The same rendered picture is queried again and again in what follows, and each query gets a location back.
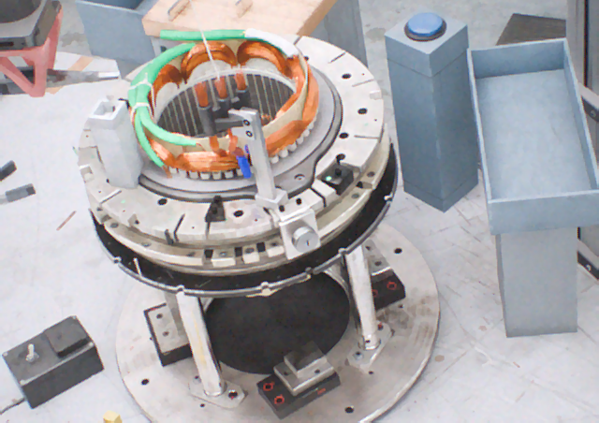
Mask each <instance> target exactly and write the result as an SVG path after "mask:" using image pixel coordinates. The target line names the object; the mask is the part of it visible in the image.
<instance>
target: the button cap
mask: <svg viewBox="0 0 599 423"><path fill-rule="evenodd" d="M441 30H442V19H441V18H440V17H439V16H438V15H436V13H433V12H421V13H417V15H416V16H414V17H412V18H411V19H410V20H409V22H408V31H409V33H410V34H412V35H414V36H433V35H435V34H437V33H439V32H440V31H441Z"/></svg>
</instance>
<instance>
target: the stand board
mask: <svg viewBox="0 0 599 423"><path fill-rule="evenodd" d="M176 1H177V0H160V1H159V2H158V3H157V4H156V5H155V7H153V8H152V9H151V10H150V11H149V12H148V13H147V15H146V16H145V17H144V18H143V19H142V21H143V25H144V30H145V33H146V35H147V36H157V37H160V31H161V30H169V31H170V30H172V31H185V32H199V31H200V30H199V29H200V28H199V25H198V23H197V17H198V21H199V23H200V26H201V29H202V31H211V30H219V29H240V30H247V29H248V28H253V29H256V30H259V31H263V32H268V33H282V34H290V35H298V36H300V38H302V37H303V36H307V37H309V36H310V34H311V33H312V32H313V31H314V29H315V28H316V26H317V25H318V24H319V23H320V22H321V21H322V20H323V19H324V18H325V16H326V15H327V14H328V11H329V10H330V9H331V7H332V6H333V5H335V4H336V2H337V1H338V0H252V1H253V4H252V5H251V6H250V7H249V8H248V9H247V10H246V11H245V12H244V15H243V16H242V17H241V18H238V15H236V10H235V6H234V4H235V3H236V2H238V1H239V0H192V4H193V7H194V9H195V10H196V13H197V17H196V15H194V11H193V9H192V6H191V3H189V4H188V5H187V6H186V7H185V8H184V9H183V11H182V12H180V13H179V15H178V16H177V17H176V18H175V19H174V20H173V22H170V21H169V20H168V17H167V13H166V11H167V10H169V9H170V8H171V7H172V6H173V4H174V3H175V2H176Z"/></svg>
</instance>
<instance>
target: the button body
mask: <svg viewBox="0 0 599 423"><path fill-rule="evenodd" d="M421 12H433V13H436V15H438V16H439V17H440V18H442V19H444V20H445V22H446V23H447V30H446V32H445V33H444V34H443V35H442V36H440V37H438V38H436V39H434V40H430V42H416V41H415V40H413V39H410V38H409V37H407V36H406V34H405V33H404V32H403V27H404V26H405V25H406V23H407V22H408V21H409V20H410V19H411V18H412V17H414V16H416V15H417V13H421ZM384 38H385V46H386V54H387V70H388V77H389V85H390V92H391V93H392V101H393V109H394V117H395V125H396V132H397V141H398V148H399V157H400V164H401V173H402V187H403V192H406V193H408V194H410V196H412V197H414V198H416V199H418V200H421V201H423V202H425V203H427V204H428V205H430V206H432V207H434V208H436V210H438V211H440V212H442V213H445V212H446V211H449V210H450V208H451V207H452V206H453V205H454V204H456V203H457V202H458V201H459V200H460V199H462V198H463V197H465V196H466V194H467V193H468V192H469V191H471V190H472V189H473V188H474V187H476V186H477V185H479V178H478V164H477V149H476V135H475V122H474V115H473V106H472V99H471V92H470V85H469V74H468V61H467V49H469V39H468V25H467V23H465V22H461V21H457V20H455V19H453V18H450V17H448V16H445V15H443V13H440V12H438V11H436V10H433V9H430V8H427V7H424V6H422V7H421V8H418V9H417V10H415V11H414V12H413V13H411V15H410V16H409V17H407V18H406V19H405V20H402V21H401V22H399V23H398V24H397V25H395V26H394V28H392V29H391V30H389V31H387V32H386V33H385V34H384Z"/></svg>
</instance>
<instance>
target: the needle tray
mask: <svg viewBox="0 0 599 423"><path fill-rule="evenodd" d="M467 61H468V74H469V85H470V92H471V99H472V106H473V115H474V121H475V128H476V135H477V143H478V150H479V157H480V165H481V172H482V179H483V186H484V194H485V201H486V208H487V216H488V224H489V230H490V235H495V243H496V259H497V275H498V283H499V289H500V297H501V304H503V312H504V325H505V332H506V338H516V337H527V336H538V335H550V334H563V333H574V331H577V227H582V226H599V169H598V165H597V161H595V157H594V152H593V148H592V141H591V136H590V132H589V128H588V124H587V119H586V115H585V110H584V107H582V103H581V99H580V93H579V89H578V86H577V78H576V74H575V70H574V65H573V61H572V56H571V52H570V49H569V45H567V40H566V37H565V38H556V39H547V40H537V41H529V42H524V43H520V44H511V45H503V46H493V47H484V48H475V49H467Z"/></svg>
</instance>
